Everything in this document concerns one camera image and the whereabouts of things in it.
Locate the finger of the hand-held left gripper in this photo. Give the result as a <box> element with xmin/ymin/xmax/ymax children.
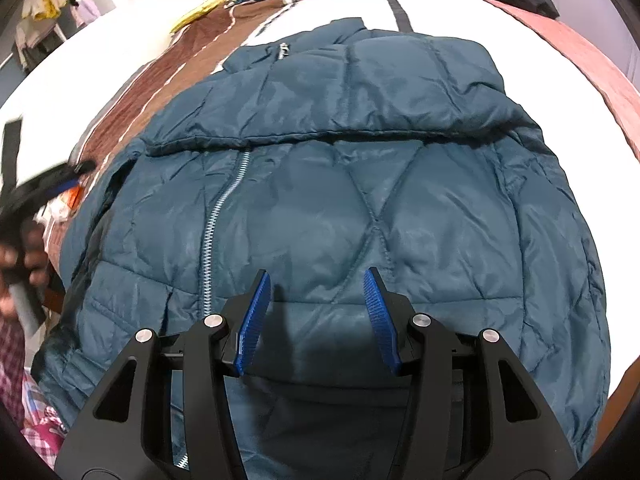
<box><xmin>15</xmin><ymin>159</ymin><xmax>97</xmax><ymax>206</ymax></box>

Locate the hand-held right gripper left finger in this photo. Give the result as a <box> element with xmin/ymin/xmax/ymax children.
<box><xmin>54</xmin><ymin>269</ymin><xmax>273</xmax><ymax>477</ymax></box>

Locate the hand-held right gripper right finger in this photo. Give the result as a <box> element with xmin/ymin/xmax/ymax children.
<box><xmin>362</xmin><ymin>266</ymin><xmax>581</xmax><ymax>476</ymax></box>

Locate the teal puffer jacket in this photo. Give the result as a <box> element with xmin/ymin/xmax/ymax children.
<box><xmin>32</xmin><ymin>17</ymin><xmax>613</xmax><ymax>480</ymax></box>

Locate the person's left hand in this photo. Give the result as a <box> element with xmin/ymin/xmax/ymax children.
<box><xmin>0</xmin><ymin>220</ymin><xmax>51</xmax><ymax>318</ymax></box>

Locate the orange white packet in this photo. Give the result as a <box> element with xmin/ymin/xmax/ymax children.
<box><xmin>47</xmin><ymin>186</ymin><xmax>83</xmax><ymax>223</ymax></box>

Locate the light pink cloth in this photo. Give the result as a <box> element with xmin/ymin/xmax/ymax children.
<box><xmin>72</xmin><ymin>0</ymin><xmax>102</xmax><ymax>29</ymax></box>

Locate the pink plaid clothing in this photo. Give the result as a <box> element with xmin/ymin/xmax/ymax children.
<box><xmin>0</xmin><ymin>316</ymin><xmax>70</xmax><ymax>463</ymax></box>

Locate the yellow printed pillow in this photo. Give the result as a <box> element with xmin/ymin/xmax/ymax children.
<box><xmin>170</xmin><ymin>0</ymin><xmax>236</xmax><ymax>34</ymax></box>

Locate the lilac wardrobe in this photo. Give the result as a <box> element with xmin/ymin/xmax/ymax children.
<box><xmin>544</xmin><ymin>0</ymin><xmax>640</xmax><ymax>83</ymax></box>

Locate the wooden bed frame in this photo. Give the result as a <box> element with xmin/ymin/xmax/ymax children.
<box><xmin>602</xmin><ymin>350</ymin><xmax>640</xmax><ymax>428</ymax></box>

